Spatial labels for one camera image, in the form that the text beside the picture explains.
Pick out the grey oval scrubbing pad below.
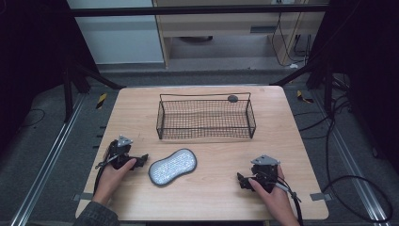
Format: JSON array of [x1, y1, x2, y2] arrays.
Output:
[[148, 148, 199, 188]]

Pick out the aluminium floor rail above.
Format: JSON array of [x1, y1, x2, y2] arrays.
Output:
[[310, 90, 393, 226], [9, 93, 88, 226]]

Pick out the black metal stand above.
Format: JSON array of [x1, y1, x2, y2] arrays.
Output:
[[270, 46, 334, 116], [61, 60, 126, 124]]

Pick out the black wire mesh basket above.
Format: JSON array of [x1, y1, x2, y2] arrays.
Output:
[[155, 91, 258, 141]]

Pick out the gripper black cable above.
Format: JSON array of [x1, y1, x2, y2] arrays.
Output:
[[264, 170, 305, 226], [92, 150, 118, 195]]

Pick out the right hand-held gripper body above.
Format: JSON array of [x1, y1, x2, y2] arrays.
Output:
[[249, 153, 281, 194]]

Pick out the light wooden desk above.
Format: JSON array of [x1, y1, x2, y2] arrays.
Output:
[[152, 0, 330, 70]]

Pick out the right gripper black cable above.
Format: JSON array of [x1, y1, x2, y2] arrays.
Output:
[[264, 170, 305, 226]]

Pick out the yellow black striped tape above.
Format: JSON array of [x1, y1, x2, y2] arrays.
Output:
[[295, 89, 314, 105], [95, 92, 108, 110]]

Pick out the person's right hand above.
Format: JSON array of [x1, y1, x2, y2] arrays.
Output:
[[248, 165, 300, 226]]

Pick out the white cabinet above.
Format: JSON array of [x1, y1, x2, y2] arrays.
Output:
[[66, 0, 166, 65]]

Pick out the black floor cable loop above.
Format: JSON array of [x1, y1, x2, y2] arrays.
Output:
[[323, 93, 394, 224]]

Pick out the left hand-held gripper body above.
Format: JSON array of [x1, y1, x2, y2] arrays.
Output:
[[104, 135, 139, 170]]

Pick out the black horizontal frame bar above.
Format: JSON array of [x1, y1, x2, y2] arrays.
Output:
[[69, 4, 329, 18]]

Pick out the person's left hand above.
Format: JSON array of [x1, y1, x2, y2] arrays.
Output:
[[91, 157, 138, 207]]

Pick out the black hanging desk cables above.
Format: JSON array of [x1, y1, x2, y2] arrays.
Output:
[[270, 0, 313, 68]]

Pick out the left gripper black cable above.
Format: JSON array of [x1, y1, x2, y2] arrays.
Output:
[[92, 150, 118, 195]]

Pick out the thin black floor cable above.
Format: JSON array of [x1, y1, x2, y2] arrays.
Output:
[[19, 108, 46, 128]]

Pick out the grey tape piece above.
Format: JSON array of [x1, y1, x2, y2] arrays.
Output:
[[310, 192, 333, 202], [72, 192, 94, 202]]

